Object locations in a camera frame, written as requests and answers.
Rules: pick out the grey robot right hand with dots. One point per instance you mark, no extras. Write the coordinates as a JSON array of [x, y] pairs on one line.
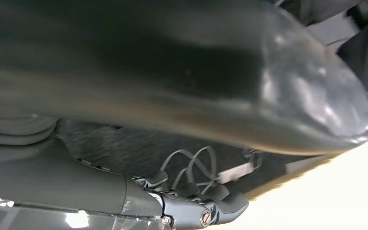
[[139, 63]]

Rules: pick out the white power strip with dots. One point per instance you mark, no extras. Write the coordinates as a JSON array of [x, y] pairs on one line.
[[234, 173]]

